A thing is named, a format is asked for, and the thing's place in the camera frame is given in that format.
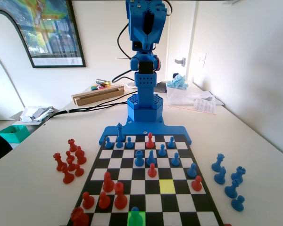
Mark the red chess rook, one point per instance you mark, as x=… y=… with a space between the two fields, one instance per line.
x=79 y=217
x=72 y=146

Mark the blue pawn moved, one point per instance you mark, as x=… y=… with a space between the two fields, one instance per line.
x=135 y=213

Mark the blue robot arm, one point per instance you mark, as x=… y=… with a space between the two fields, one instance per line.
x=145 y=94

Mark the blue chess king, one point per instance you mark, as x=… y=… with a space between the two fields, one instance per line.
x=119 y=139

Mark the red chess bishop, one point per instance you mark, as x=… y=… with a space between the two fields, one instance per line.
x=107 y=183
x=150 y=142

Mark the blue chess pawn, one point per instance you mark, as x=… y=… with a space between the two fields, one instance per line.
x=162 y=151
x=108 y=144
x=129 y=144
x=175 y=161
x=237 y=204
x=171 y=143
x=192 y=171

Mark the blue chess knight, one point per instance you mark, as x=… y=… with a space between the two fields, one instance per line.
x=151 y=159
x=220 y=176

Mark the blue chess rook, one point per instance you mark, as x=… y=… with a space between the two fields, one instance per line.
x=238 y=175
x=138 y=160

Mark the red chess pawn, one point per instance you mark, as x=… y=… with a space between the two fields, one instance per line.
x=71 y=166
x=152 y=171
x=87 y=202
x=104 y=202
x=69 y=155
x=78 y=171
x=197 y=184

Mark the blue chess queen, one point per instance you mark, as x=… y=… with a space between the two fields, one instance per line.
x=218 y=163

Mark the red chess queen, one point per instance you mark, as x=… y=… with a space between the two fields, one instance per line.
x=59 y=163

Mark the black white chessboard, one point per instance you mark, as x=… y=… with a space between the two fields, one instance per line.
x=138 y=187

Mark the captured red chess pieces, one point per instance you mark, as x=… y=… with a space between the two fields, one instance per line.
x=67 y=177

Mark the blue chess bishop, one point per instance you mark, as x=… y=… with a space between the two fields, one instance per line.
x=231 y=189

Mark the white door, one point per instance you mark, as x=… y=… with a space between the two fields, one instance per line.
x=179 y=28

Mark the white paper sheet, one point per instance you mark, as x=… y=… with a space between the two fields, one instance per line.
x=130 y=85

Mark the black flat device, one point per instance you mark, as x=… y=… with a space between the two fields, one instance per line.
x=160 y=87

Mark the colourful bit set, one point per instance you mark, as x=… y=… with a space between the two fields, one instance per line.
x=97 y=87

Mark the clear plastic bag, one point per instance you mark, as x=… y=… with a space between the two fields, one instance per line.
x=184 y=96

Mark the long cardboard box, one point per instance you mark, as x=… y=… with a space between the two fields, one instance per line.
x=96 y=96

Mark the black framed poster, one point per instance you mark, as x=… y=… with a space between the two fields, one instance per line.
x=54 y=35

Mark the printed paper leaflet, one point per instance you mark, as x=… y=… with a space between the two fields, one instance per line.
x=205 y=106

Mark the white paper sheets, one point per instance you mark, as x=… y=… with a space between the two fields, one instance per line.
x=218 y=100

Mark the white arched panel dark edge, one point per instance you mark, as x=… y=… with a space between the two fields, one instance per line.
x=4 y=35

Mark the cardboard tray with papers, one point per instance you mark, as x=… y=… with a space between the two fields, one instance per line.
x=35 y=115

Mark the green plastic bin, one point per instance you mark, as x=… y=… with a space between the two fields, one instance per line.
x=13 y=135

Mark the blue board mount plate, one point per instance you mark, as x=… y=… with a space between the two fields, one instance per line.
x=155 y=129

